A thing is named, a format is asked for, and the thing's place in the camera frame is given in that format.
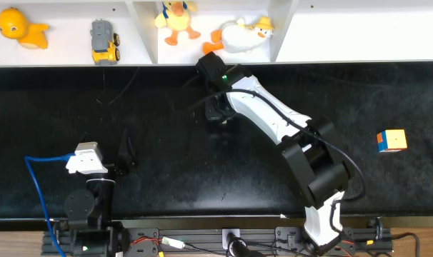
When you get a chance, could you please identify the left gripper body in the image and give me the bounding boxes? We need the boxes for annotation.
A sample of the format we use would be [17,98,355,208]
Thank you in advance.
[104,162,132,177]

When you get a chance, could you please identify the grey and yellow toy truck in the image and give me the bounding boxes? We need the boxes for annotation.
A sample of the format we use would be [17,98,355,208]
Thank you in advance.
[89,19,121,66]

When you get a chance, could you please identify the yellow rubber duck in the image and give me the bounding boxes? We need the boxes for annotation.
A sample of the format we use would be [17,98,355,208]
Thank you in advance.
[0,6,50,50]

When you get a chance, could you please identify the many-coloured puzzle cube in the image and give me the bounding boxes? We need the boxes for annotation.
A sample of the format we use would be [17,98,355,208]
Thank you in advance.
[376,128,409,153]

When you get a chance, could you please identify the yellow plush duck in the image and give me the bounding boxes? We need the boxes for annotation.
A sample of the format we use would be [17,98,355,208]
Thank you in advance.
[154,1,202,46]

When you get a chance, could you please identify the white plush duck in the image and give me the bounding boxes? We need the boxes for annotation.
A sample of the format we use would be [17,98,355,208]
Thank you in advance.
[201,15,275,56]

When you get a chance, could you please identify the white shelf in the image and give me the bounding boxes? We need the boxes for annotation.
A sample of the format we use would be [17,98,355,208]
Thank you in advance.
[0,0,433,68]

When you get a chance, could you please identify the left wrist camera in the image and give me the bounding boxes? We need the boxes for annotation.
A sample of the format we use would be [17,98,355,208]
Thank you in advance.
[65,141,109,176]

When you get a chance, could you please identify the blue cable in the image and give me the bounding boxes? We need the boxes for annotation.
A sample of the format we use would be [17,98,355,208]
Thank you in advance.
[24,153,74,257]

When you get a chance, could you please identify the mounting rail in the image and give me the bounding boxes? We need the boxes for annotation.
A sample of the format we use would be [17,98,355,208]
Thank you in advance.
[41,226,421,257]

